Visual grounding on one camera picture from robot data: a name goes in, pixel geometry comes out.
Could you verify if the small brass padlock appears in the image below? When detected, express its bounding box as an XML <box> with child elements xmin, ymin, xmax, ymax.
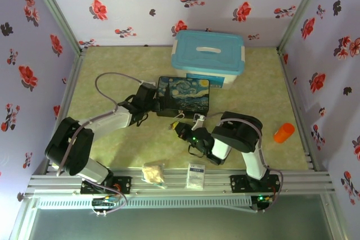
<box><xmin>168</xmin><ymin>112</ymin><xmax>186</xmax><ymax>132</ymax></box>

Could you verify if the starry night tin box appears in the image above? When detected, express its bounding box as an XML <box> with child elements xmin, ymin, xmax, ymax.
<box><xmin>155</xmin><ymin>76</ymin><xmax>211</xmax><ymax>119</ymax></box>

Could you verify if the white paper packet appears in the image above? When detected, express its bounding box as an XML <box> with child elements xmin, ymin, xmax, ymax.
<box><xmin>186</xmin><ymin>162</ymin><xmax>206</xmax><ymax>191</ymax></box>

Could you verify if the clear bag with tan contents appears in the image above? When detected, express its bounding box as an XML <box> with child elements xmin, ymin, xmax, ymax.
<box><xmin>141</xmin><ymin>162</ymin><xmax>168</xmax><ymax>189</ymax></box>

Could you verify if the blue lid plastic storage box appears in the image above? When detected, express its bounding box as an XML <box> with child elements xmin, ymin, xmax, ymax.
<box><xmin>171</xmin><ymin>29</ymin><xmax>246</xmax><ymax>90</ymax></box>

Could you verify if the orange cup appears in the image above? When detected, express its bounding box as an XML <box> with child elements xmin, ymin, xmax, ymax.
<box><xmin>273</xmin><ymin>123</ymin><xmax>296</xmax><ymax>144</ymax></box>

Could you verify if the aluminium front rail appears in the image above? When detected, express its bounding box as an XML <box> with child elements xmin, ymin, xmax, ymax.
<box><xmin>24</xmin><ymin>168</ymin><xmax>337</xmax><ymax>199</ymax></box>

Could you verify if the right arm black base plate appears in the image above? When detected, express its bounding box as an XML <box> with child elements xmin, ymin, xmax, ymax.
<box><xmin>229</xmin><ymin>174</ymin><xmax>282</xmax><ymax>194</ymax></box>

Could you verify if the white slotted cable duct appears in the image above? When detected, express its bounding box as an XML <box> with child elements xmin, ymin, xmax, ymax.
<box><xmin>36</xmin><ymin>197</ymin><xmax>253</xmax><ymax>211</ymax></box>

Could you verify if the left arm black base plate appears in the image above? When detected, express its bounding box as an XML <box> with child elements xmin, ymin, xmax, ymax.
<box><xmin>80</xmin><ymin>176</ymin><xmax>133</xmax><ymax>196</ymax></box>

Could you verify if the aluminium frame post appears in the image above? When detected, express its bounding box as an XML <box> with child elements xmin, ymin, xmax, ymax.
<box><xmin>276</xmin><ymin>0</ymin><xmax>330</xmax><ymax>54</ymax></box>
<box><xmin>25</xmin><ymin>0</ymin><xmax>88</xmax><ymax>57</ymax></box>

